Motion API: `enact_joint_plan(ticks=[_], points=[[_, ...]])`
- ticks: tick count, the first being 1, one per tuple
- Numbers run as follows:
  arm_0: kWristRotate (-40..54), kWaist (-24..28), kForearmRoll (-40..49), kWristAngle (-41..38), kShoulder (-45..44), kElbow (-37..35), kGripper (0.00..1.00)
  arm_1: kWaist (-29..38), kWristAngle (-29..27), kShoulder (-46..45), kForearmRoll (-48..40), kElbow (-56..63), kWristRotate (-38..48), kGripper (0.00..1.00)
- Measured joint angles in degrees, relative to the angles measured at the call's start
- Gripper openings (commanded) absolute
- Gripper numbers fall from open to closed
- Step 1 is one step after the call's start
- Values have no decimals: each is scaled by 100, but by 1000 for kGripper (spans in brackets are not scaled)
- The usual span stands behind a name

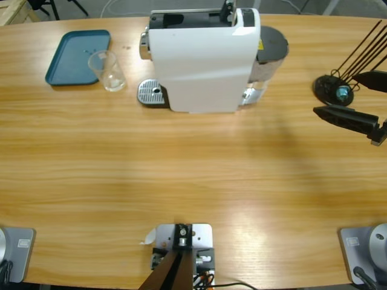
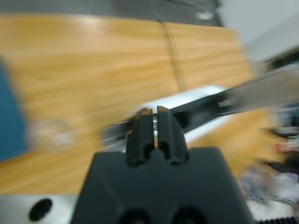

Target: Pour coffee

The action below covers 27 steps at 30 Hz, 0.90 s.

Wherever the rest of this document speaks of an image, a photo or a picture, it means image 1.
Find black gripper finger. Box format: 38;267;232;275
313;105;380;135
352;71;387;93

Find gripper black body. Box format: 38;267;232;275
366;117;387;147

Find teal coffee capsule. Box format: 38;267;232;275
336;85;350;102

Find white coffee machine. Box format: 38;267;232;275
138;0;261;115

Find clear glass cup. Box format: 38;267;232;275
87;50;127;92

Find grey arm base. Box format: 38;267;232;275
337;222;387;285
0;227;36;284

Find black capsule holder with rods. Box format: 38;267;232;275
313;19;387;108

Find white paper tag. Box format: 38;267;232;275
138;228;157;245

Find teal plastic tray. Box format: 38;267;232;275
44;29;112;87

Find black chair base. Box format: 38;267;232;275
28;0;90;21

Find wooden crate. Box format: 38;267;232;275
0;0;42;27

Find white metal frame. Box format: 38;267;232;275
325;0;342;15

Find black base cable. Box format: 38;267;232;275
0;259;15;283
353;265;379;290

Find black mount cable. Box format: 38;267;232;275
211;282;258;290

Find orange wire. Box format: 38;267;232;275
195;270;214;286

